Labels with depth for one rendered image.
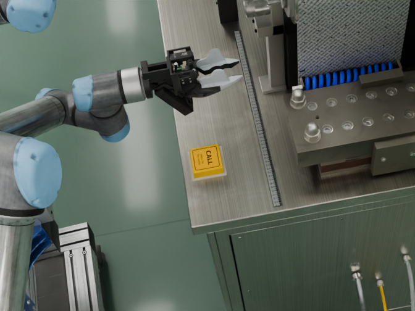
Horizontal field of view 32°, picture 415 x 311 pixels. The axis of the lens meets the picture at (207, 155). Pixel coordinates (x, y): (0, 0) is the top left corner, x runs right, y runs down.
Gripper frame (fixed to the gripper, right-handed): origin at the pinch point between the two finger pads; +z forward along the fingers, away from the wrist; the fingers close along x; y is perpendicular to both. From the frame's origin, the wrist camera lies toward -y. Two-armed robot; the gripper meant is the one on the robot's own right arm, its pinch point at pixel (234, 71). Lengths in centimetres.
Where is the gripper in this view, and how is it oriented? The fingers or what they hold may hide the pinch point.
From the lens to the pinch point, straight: 160.0
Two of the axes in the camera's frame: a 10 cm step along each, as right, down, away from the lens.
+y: -1.1, -5.4, -8.3
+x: -1.5, -8.2, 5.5
